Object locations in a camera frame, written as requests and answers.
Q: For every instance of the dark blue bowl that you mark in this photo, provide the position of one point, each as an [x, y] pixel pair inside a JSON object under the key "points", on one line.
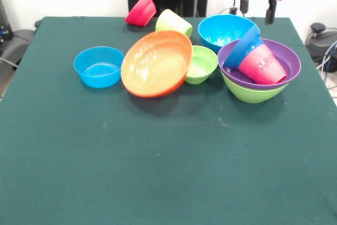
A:
{"points": [[245, 48]]}

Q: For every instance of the large light blue bowl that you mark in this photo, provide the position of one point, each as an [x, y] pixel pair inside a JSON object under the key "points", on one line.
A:
{"points": [[221, 31]]}

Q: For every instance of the red plastic cup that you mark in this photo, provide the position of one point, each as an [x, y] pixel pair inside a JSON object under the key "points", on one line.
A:
{"points": [[263, 65]]}

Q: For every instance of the purple plastic bowl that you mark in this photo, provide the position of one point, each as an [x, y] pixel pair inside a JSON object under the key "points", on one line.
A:
{"points": [[289, 61]]}

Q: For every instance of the small ribbed green bowl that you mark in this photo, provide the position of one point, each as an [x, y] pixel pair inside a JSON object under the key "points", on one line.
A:
{"points": [[202, 67]]}

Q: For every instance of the green plastic cup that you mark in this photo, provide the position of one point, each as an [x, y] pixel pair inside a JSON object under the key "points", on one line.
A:
{"points": [[171, 23]]}

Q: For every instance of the pink plastic bowl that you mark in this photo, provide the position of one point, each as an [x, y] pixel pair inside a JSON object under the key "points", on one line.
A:
{"points": [[140, 11]]}

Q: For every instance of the orange plastic bowl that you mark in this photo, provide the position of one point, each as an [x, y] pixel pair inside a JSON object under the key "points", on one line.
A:
{"points": [[155, 64]]}

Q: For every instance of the large green bowl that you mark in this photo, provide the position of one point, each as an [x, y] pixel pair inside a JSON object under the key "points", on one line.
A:
{"points": [[252, 93]]}

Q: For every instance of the ribbed light blue bowl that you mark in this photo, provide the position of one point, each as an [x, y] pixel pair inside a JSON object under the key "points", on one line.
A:
{"points": [[97, 69]]}

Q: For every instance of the dark green table cloth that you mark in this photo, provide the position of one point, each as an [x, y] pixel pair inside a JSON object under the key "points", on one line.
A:
{"points": [[158, 169]]}

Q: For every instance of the black box device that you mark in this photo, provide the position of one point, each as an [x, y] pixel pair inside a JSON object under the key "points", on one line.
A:
{"points": [[5, 24]]}

